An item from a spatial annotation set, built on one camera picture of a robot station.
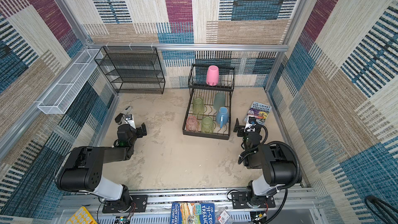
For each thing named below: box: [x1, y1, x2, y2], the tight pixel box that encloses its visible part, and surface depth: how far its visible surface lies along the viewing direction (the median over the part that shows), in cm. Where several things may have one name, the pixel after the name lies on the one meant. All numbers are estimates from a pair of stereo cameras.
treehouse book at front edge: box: [169, 202, 216, 224], surface depth 70 cm
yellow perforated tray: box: [65, 206, 98, 224], surface depth 71 cm
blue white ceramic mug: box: [215, 106, 229, 129], surface depth 94 cm
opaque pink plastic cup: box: [205, 65, 220, 87], surface depth 93 cm
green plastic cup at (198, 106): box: [192, 97, 205, 115], surface depth 104 cm
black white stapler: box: [122, 105, 133, 115], surface depth 107 cm
